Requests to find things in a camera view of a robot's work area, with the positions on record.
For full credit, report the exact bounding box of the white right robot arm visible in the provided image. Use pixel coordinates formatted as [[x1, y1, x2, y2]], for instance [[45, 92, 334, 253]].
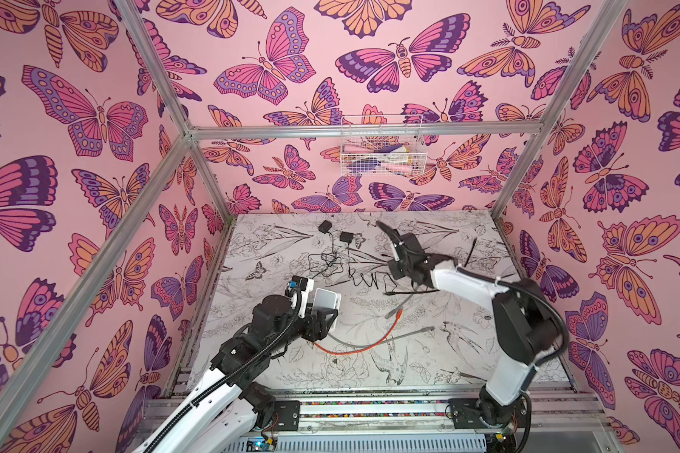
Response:
[[377, 222, 570, 428]]

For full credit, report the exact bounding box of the red ethernet cable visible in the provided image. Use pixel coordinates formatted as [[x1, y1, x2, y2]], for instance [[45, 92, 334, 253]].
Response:
[[314, 308, 404, 357]]

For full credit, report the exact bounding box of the black ethernet cable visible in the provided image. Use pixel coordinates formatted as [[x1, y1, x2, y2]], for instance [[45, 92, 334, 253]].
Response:
[[383, 237, 478, 298]]

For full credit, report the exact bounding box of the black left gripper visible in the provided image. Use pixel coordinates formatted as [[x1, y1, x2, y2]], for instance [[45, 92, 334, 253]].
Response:
[[261, 301, 334, 359]]

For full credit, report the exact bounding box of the black power adapter cable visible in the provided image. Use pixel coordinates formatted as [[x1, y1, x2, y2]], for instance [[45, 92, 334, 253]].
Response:
[[305, 231, 347, 284]]

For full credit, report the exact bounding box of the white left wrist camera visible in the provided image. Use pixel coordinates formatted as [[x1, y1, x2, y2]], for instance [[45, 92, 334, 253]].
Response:
[[284, 276, 315, 313]]

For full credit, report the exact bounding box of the black power adapter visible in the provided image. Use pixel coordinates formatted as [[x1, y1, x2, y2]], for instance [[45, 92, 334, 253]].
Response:
[[318, 220, 332, 234], [339, 231, 354, 245]]

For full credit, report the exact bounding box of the wire basket on wall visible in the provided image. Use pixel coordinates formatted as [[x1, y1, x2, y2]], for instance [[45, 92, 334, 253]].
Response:
[[337, 114, 428, 179]]

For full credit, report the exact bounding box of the black power adapter right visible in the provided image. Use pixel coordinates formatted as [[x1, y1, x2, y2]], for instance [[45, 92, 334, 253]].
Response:
[[339, 231, 354, 245]]

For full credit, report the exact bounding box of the black power adapter left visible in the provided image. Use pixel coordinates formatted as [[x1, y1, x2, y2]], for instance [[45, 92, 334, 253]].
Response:
[[318, 220, 332, 234]]

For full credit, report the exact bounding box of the white network switch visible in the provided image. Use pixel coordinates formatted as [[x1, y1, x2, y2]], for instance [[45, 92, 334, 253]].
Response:
[[312, 288, 342, 313]]

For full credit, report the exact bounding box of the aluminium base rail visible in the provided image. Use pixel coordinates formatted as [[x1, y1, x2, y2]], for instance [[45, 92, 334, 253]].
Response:
[[141, 390, 607, 453]]

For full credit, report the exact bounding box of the grey slotted cable duct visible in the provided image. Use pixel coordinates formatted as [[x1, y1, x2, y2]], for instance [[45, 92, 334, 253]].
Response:
[[224, 433, 487, 452]]

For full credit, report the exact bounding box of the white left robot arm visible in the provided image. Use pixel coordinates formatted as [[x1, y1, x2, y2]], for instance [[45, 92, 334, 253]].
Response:
[[135, 288, 342, 452]]

